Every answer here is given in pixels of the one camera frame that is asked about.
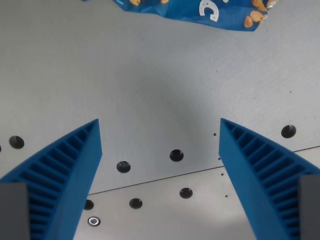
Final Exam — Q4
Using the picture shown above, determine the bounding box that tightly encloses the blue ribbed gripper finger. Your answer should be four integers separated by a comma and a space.
218, 117, 320, 240
0, 118, 104, 240

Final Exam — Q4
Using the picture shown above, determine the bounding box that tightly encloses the blue peanut snack bag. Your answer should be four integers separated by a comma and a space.
81, 0, 278, 32

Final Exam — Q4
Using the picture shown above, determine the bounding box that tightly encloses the silver screw in table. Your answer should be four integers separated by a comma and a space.
87, 216, 102, 227

